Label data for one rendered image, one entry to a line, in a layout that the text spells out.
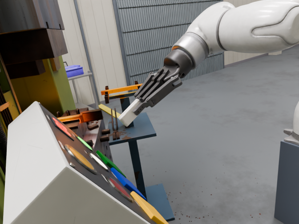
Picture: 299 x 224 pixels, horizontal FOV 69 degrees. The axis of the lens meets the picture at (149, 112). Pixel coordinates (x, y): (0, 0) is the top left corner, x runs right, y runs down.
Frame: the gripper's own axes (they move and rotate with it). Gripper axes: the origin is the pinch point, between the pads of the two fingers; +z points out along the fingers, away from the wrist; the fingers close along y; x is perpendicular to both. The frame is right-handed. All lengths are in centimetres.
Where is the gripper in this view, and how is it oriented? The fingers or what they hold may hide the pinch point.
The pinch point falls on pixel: (131, 112)
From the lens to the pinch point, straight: 55.2
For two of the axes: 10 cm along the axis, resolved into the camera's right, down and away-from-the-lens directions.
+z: -6.6, 7.2, -2.2
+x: -5.4, -6.6, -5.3
